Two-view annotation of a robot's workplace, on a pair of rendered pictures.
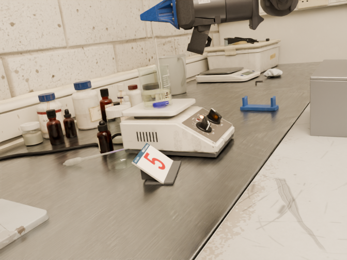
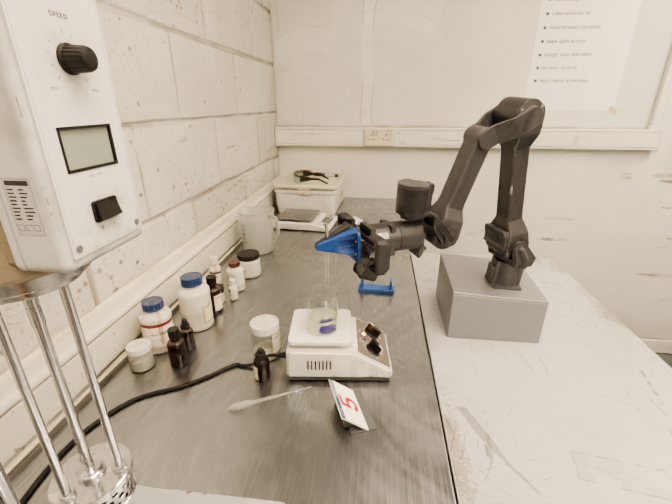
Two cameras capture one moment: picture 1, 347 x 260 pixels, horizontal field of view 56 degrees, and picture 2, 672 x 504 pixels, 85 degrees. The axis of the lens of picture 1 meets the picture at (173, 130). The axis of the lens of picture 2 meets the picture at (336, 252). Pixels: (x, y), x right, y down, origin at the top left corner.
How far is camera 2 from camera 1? 40 cm
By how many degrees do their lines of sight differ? 25
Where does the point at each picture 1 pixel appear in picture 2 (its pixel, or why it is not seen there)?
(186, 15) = (384, 266)
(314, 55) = (376, 191)
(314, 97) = (454, 308)
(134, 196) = (353, 454)
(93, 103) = (207, 301)
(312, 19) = (376, 156)
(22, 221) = not seen: outside the picture
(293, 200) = (488, 437)
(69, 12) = (150, 174)
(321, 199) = (506, 432)
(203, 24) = not seen: hidden behind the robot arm
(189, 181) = (389, 422)
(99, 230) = not seen: outside the picture
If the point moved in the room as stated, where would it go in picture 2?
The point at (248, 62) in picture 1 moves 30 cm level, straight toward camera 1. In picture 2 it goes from (323, 204) to (336, 223)
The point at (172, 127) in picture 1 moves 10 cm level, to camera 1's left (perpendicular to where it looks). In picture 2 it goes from (350, 357) to (299, 373)
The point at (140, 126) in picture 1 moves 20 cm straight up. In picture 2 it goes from (312, 356) to (309, 256)
